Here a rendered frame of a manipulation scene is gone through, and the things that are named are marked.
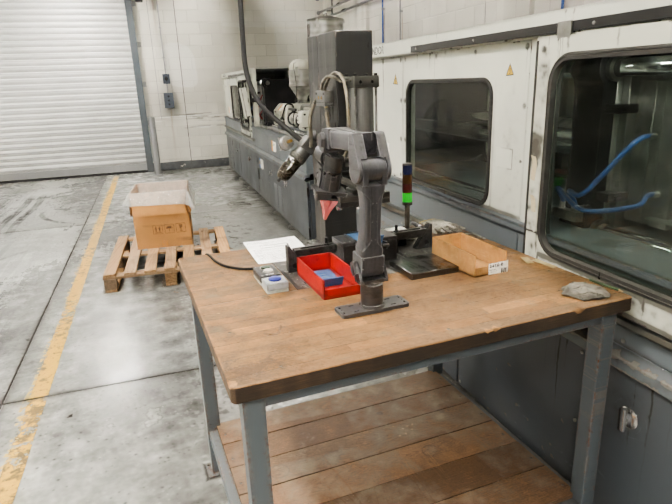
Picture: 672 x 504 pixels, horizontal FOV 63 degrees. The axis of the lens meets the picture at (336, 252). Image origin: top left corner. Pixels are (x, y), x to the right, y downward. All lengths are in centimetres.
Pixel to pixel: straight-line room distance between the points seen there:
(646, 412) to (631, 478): 24
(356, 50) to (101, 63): 919
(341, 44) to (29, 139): 951
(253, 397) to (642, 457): 120
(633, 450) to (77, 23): 1027
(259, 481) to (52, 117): 996
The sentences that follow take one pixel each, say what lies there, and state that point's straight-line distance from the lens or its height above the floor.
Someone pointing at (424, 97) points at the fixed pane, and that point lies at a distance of 280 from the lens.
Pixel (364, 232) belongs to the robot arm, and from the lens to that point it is 143.
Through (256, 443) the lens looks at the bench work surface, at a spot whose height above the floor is 74.
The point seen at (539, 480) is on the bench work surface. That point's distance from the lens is 207.
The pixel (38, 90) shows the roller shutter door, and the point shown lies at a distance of 1099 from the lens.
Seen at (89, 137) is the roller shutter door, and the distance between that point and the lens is 1092.
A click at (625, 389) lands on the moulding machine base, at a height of 59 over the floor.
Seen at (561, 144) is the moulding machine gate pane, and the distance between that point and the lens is 192.
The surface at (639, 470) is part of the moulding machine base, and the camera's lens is 196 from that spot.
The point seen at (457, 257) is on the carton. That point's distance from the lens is 182.
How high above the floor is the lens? 150
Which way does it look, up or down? 17 degrees down
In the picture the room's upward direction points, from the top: 2 degrees counter-clockwise
